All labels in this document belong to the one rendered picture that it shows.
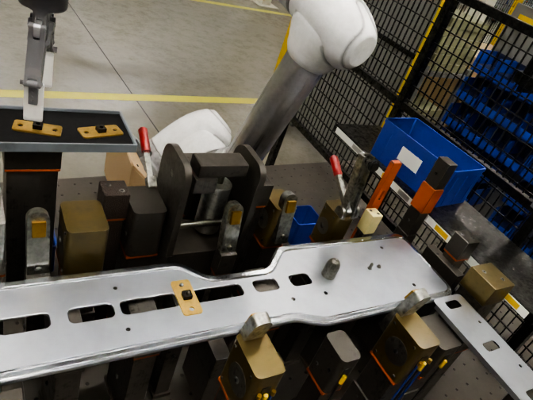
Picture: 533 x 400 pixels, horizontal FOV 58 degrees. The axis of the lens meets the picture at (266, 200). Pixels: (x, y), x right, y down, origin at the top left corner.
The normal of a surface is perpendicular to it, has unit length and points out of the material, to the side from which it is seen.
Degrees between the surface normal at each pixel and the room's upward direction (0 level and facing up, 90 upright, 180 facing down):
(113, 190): 0
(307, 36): 97
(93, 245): 90
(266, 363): 0
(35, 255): 78
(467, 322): 0
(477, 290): 90
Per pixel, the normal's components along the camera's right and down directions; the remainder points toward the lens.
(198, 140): -0.01, -0.29
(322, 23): -0.64, 0.20
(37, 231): 0.49, 0.43
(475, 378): 0.29, -0.79
